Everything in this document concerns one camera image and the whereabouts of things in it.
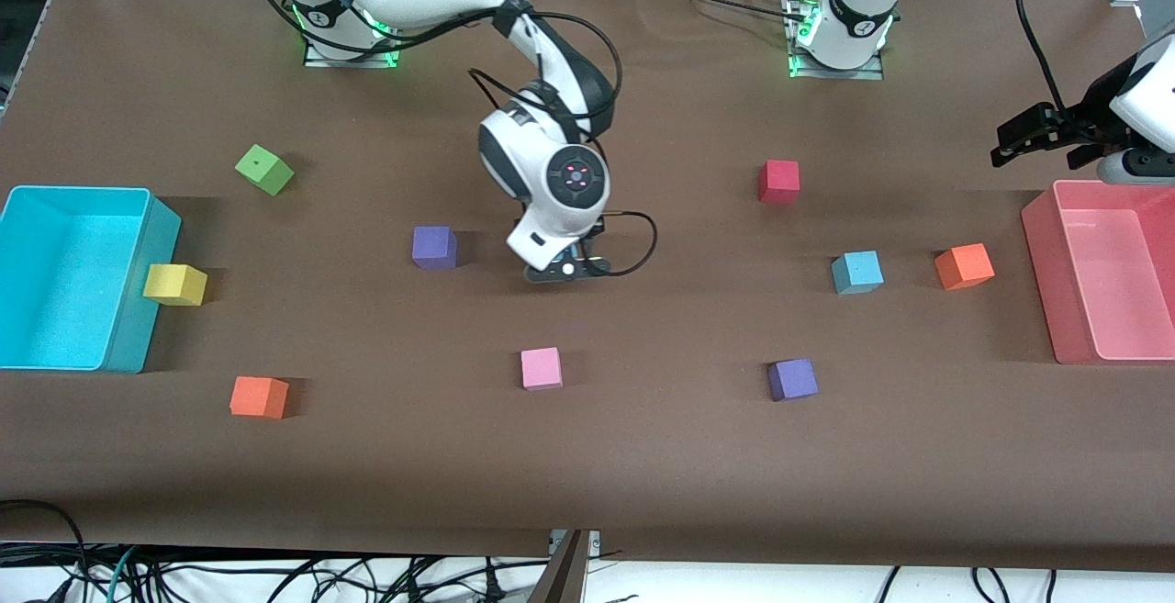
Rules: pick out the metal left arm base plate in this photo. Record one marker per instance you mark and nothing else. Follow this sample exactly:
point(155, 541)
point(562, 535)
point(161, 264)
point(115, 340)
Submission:
point(867, 73)

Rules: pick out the red foam block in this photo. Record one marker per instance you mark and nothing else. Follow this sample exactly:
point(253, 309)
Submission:
point(778, 181)

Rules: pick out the pink plastic bin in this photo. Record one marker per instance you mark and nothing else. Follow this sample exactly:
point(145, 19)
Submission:
point(1120, 282)

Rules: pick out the dark metal pole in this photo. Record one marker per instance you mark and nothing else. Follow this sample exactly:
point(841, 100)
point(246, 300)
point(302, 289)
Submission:
point(562, 580)

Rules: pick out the light blue foam block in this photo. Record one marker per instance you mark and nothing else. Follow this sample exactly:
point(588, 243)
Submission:
point(857, 273)

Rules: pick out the pink foam block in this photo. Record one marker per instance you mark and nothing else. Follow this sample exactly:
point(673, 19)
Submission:
point(542, 368)

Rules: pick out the yellow foam block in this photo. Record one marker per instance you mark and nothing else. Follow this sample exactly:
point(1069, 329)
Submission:
point(174, 284)

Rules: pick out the small metal bracket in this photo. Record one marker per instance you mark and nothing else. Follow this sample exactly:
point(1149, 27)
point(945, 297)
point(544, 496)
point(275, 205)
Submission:
point(592, 541)

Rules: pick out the orange foam block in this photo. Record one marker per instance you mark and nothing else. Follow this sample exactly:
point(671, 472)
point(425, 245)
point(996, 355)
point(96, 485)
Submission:
point(257, 396)
point(964, 266)

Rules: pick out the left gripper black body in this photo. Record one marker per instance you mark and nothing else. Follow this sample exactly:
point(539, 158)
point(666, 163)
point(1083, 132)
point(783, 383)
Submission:
point(1083, 127)

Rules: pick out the purple foam block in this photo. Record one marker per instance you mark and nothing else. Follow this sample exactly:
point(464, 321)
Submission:
point(433, 247)
point(792, 379)

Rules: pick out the cyan plastic bin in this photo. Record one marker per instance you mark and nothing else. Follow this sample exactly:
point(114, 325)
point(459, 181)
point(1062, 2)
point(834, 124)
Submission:
point(64, 282)

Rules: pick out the green foam block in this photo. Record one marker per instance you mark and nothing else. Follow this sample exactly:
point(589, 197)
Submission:
point(264, 170)

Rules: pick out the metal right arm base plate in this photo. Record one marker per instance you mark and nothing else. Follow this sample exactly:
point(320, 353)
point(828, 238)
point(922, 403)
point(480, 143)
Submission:
point(367, 61)

